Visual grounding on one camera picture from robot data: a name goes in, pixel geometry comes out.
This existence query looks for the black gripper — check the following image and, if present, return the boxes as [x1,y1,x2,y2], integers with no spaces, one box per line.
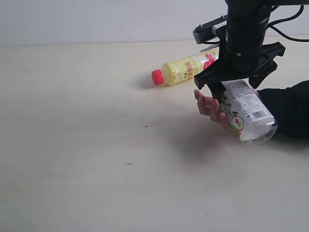
[194,25,285,112]

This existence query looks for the clear bottle floral white label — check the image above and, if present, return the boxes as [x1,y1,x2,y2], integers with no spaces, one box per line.
[220,80,278,145]

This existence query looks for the black sleeved forearm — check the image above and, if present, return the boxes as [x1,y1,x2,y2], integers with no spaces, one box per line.
[258,80,309,140]

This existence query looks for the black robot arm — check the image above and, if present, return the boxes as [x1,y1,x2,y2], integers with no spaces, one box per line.
[193,0,309,99]

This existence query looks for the yellow juice bottle red cap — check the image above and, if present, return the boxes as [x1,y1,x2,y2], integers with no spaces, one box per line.
[152,49,218,86]

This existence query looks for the person's open bare hand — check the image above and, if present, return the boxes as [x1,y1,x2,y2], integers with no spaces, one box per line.
[194,89,233,131]

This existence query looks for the thin black camera cable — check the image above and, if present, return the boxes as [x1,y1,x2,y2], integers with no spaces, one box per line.
[267,4,309,43]

